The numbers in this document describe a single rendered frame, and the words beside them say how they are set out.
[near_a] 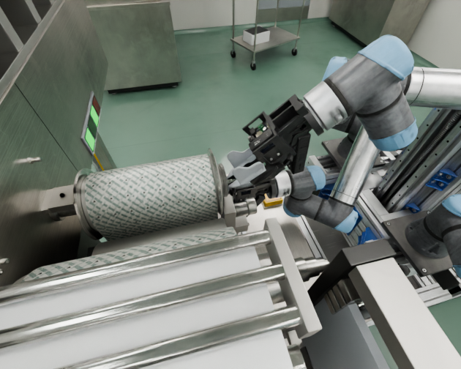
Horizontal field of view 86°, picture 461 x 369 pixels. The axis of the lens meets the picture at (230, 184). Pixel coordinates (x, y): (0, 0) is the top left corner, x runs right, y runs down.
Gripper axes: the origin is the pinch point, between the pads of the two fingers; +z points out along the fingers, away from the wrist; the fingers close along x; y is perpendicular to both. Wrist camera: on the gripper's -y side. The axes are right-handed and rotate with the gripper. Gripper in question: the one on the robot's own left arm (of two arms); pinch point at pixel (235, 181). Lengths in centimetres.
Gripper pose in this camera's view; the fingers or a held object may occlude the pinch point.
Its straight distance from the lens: 52.7
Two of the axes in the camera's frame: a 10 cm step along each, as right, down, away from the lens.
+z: -7.5, 5.4, 3.8
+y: -6.2, -3.7, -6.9
